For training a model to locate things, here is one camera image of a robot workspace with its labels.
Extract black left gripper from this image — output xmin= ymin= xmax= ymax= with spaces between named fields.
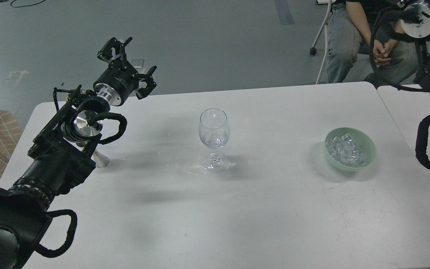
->
xmin=93 ymin=36 xmax=157 ymax=106

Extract steel double jigger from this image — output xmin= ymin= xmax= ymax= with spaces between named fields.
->
xmin=76 ymin=142 xmax=110 ymax=168

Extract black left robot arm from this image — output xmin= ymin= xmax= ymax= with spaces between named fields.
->
xmin=0 ymin=37 xmax=157 ymax=269

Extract clear wine glass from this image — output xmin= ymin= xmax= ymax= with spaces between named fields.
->
xmin=199 ymin=108 xmax=230 ymax=171

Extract green bowl of ice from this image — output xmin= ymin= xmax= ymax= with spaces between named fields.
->
xmin=324 ymin=127 xmax=377 ymax=172

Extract white metal chair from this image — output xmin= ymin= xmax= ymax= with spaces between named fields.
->
xmin=309 ymin=0 xmax=336 ymax=84

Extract seated person in black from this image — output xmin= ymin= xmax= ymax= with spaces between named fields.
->
xmin=326 ymin=0 xmax=418 ymax=87

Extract black floor cable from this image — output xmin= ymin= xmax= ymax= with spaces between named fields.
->
xmin=10 ymin=0 xmax=47 ymax=9

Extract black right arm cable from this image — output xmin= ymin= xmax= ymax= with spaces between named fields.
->
xmin=368 ymin=9 xmax=424 ymax=92

